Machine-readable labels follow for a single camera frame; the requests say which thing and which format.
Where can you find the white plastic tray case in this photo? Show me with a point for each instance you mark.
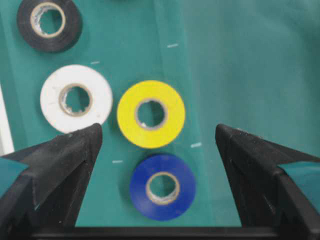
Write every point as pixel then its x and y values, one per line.
pixel 6 141

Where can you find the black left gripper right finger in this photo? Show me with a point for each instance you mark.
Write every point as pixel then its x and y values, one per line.
pixel 265 194

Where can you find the blue tape roll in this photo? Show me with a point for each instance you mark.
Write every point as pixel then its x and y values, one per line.
pixel 168 207

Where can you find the white tape roll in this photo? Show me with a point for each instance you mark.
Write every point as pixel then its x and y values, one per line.
pixel 53 98

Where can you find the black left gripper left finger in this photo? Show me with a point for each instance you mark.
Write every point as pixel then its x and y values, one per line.
pixel 44 185

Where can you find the yellow tape roll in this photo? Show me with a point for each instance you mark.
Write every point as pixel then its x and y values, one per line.
pixel 142 135

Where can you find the black tape roll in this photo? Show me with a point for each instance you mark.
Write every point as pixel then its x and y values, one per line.
pixel 28 19

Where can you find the green table cloth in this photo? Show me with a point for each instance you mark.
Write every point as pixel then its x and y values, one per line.
pixel 248 64

